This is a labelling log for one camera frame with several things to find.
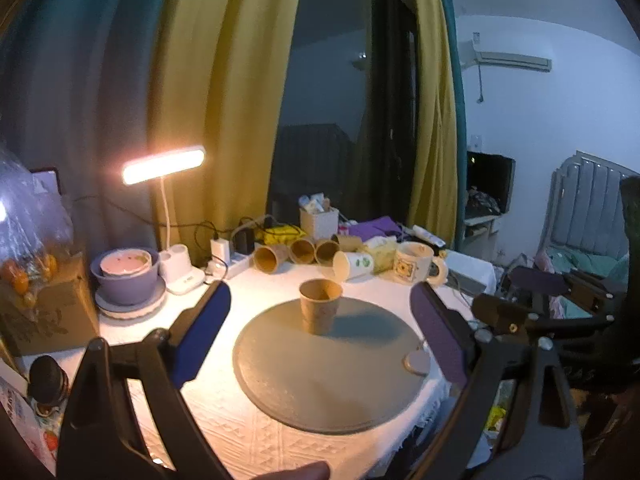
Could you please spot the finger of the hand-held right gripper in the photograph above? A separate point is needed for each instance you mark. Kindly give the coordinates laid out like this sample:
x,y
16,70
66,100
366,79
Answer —
x,y
537,280
502,316

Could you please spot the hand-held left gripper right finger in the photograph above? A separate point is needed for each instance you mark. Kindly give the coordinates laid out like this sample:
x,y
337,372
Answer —
x,y
440,335

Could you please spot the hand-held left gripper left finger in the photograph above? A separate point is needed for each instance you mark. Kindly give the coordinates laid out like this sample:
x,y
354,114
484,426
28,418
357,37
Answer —
x,y
200,332

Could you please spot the brown paper cup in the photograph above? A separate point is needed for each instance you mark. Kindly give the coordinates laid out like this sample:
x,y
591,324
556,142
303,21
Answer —
x,y
327,252
302,250
349,241
270,258
320,307

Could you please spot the white paper cup green print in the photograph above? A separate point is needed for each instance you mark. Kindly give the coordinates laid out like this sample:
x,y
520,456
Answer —
x,y
352,265

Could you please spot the person's left hand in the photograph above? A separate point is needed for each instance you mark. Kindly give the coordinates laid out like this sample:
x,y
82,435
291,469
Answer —
x,y
300,472

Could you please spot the small white round disc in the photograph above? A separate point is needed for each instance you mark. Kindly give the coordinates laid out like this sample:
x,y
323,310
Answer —
x,y
417,361

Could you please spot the white cabinet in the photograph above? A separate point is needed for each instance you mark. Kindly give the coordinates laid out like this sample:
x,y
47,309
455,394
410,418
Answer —
x,y
482,237

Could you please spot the white plate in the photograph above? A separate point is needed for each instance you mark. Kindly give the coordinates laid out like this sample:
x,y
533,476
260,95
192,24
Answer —
x,y
131,307

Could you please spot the white power strip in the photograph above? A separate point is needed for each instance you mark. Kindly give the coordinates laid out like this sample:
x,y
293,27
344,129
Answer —
x,y
230,264

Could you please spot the patterned ceramic mug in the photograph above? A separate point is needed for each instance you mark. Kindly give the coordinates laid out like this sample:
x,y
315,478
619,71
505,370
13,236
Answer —
x,y
416,263

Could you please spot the white desk lamp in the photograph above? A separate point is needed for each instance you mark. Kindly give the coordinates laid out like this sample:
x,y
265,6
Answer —
x,y
172,260

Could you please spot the white charger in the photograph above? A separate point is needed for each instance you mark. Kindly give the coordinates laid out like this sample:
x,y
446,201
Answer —
x,y
220,250

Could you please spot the grey padded headboard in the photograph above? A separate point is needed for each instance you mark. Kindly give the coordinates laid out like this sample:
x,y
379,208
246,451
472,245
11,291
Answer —
x,y
585,205

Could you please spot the purple bowl with lid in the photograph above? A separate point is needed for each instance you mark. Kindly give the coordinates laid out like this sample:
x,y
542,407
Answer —
x,y
125,275

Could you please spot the yellow tissue box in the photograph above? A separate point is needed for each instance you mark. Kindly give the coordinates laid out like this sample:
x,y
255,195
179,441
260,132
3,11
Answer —
x,y
382,254

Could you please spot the black charger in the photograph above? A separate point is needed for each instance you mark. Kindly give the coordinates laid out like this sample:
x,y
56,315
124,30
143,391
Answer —
x,y
244,242

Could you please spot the white tablecloth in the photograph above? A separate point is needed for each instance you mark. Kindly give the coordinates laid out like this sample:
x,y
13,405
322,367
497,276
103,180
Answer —
x,y
240,435

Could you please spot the black monitor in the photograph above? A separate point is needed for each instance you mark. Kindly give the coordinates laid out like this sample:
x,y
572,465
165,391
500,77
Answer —
x,y
490,177

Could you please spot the purple cloth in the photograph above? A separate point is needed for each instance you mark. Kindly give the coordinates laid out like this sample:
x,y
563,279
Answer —
x,y
372,227

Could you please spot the yellow packet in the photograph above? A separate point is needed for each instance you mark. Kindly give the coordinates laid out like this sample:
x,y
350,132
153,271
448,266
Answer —
x,y
280,234

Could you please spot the round grey mat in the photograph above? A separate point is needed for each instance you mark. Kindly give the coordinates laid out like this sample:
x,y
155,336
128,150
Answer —
x,y
320,385

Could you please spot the patterned cardboard box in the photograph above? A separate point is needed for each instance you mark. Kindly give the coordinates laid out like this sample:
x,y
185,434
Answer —
x,y
45,317

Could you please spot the dark round jar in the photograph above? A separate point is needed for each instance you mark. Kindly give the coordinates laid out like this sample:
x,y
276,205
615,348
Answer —
x,y
47,381

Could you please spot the white square holder box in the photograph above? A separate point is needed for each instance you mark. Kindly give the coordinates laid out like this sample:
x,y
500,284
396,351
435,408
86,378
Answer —
x,y
318,221

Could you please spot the plastic bag of oranges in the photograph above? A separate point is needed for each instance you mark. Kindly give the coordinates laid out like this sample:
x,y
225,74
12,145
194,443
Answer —
x,y
32,240

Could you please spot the yellow curtain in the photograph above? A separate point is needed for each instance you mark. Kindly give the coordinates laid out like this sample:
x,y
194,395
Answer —
x,y
220,85
432,110

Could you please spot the white air conditioner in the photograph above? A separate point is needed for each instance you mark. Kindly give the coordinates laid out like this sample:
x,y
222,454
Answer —
x,y
510,59

